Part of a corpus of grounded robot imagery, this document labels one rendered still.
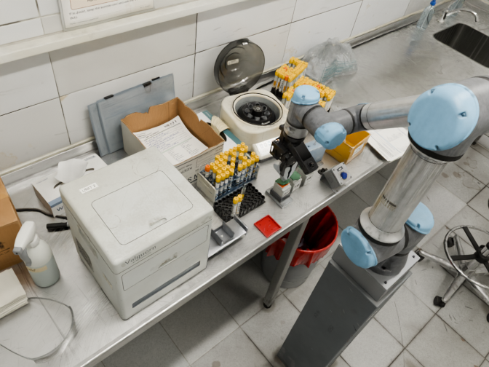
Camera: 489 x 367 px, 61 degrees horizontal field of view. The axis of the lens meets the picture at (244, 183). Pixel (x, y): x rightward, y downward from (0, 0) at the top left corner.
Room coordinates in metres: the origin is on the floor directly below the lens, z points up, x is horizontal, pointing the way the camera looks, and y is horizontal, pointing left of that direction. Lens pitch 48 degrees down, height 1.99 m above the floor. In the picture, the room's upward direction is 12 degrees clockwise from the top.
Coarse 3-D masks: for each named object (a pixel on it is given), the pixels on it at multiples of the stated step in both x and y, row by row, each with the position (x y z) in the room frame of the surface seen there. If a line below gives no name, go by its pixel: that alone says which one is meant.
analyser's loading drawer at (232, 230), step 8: (224, 224) 0.77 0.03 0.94; (232, 224) 0.79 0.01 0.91; (240, 224) 0.79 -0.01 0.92; (216, 232) 0.75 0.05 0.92; (224, 232) 0.75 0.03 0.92; (232, 232) 0.74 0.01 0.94; (240, 232) 0.77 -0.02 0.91; (216, 240) 0.72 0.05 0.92; (224, 240) 0.72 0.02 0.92; (232, 240) 0.73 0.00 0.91; (216, 248) 0.69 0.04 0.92; (208, 256) 0.66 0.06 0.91
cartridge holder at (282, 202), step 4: (272, 188) 0.98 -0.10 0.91; (268, 192) 0.98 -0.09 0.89; (272, 192) 0.97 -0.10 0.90; (272, 196) 0.97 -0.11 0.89; (276, 196) 0.96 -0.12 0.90; (284, 196) 0.96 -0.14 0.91; (288, 196) 0.97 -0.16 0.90; (276, 200) 0.95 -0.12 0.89; (280, 200) 0.94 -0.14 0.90; (284, 200) 0.96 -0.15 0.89; (288, 200) 0.96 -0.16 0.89; (292, 200) 0.97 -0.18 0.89; (280, 204) 0.94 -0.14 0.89; (284, 204) 0.94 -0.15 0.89; (288, 204) 0.95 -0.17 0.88
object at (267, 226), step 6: (264, 216) 0.87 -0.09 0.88; (270, 216) 0.88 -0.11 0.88; (258, 222) 0.85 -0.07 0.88; (264, 222) 0.85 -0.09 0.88; (270, 222) 0.86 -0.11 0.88; (276, 222) 0.86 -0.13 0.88; (258, 228) 0.82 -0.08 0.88; (264, 228) 0.83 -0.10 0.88; (270, 228) 0.84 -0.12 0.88; (276, 228) 0.84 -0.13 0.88; (264, 234) 0.80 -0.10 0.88; (270, 234) 0.80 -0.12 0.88
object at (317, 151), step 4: (308, 144) 1.18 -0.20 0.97; (312, 144) 1.18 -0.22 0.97; (316, 144) 1.19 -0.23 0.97; (320, 144) 1.19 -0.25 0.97; (308, 148) 1.16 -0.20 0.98; (312, 148) 1.16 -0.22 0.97; (316, 148) 1.17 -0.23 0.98; (320, 148) 1.18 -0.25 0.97; (324, 148) 1.20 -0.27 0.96; (312, 152) 1.16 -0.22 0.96; (316, 152) 1.17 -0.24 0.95; (320, 152) 1.19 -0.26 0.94; (324, 152) 1.20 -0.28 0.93; (312, 156) 1.16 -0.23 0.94; (316, 156) 1.18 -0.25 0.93; (320, 156) 1.19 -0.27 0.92; (316, 160) 1.18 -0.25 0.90; (320, 160) 1.20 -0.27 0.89; (320, 164) 1.18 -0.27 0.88
